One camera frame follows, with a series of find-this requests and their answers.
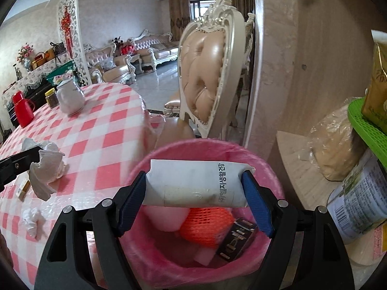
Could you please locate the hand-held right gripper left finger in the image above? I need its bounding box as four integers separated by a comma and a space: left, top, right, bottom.
36, 171, 147, 290

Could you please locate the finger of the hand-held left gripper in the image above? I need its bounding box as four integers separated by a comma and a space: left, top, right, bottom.
0, 146, 42, 188

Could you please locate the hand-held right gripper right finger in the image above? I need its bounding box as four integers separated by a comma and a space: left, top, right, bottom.
242, 170, 354, 290

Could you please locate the large white tissue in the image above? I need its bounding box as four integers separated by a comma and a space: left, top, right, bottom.
21, 137, 69, 202

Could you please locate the black box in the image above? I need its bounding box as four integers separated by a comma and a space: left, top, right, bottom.
216, 217, 258, 262

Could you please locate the orange foam net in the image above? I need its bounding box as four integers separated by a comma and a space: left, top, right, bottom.
180, 208, 240, 247

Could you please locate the white paper carton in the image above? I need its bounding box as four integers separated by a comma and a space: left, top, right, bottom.
144, 159, 256, 210

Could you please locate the pink trash bin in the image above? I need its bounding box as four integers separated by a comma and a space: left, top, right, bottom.
118, 139, 286, 290

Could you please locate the red thermos jug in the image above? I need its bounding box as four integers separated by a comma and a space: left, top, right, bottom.
12, 91, 38, 129

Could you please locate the light wooden shelf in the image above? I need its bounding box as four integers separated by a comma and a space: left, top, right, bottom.
276, 130, 387, 290

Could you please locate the small crumpled white tissue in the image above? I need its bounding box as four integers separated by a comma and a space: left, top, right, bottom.
22, 208, 46, 242

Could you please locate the yellow-lidded jar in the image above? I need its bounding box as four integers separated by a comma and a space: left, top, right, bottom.
45, 87, 60, 109

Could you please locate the white ceramic teapot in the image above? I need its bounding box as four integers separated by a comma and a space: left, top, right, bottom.
56, 79, 86, 116

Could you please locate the white lace cloth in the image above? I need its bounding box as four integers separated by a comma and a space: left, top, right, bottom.
1, 57, 74, 103

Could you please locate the labelled tin can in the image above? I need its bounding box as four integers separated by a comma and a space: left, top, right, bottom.
327, 148, 387, 246

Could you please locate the green snack bag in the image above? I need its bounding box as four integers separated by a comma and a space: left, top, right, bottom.
45, 60, 76, 85

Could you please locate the clear bag of beige grain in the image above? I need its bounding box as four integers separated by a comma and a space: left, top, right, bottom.
307, 97, 368, 182

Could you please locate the flower vase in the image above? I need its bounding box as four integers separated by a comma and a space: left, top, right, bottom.
17, 44, 35, 72

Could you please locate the black handbag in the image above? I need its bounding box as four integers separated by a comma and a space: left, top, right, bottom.
50, 42, 66, 57

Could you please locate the tufted armchair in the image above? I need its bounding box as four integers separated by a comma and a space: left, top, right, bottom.
85, 43, 137, 85

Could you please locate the green plastic tray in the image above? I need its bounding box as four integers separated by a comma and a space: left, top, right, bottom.
347, 97, 387, 170

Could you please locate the beige tufted chair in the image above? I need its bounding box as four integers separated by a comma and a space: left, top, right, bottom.
163, 0, 255, 140

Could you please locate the white lattice screen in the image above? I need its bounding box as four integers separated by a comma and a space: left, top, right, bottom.
57, 0, 91, 87

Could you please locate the red knot ornament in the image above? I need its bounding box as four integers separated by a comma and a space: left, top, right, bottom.
60, 7, 74, 58

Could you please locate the long tufted sofa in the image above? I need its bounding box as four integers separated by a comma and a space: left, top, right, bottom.
128, 29, 181, 72

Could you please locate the gold package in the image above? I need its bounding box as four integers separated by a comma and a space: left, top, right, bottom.
361, 30, 387, 125

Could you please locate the brown curtain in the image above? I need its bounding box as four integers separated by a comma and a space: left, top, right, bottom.
168, 0, 194, 42

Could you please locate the balcony window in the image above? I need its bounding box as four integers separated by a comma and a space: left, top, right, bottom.
190, 0, 213, 22

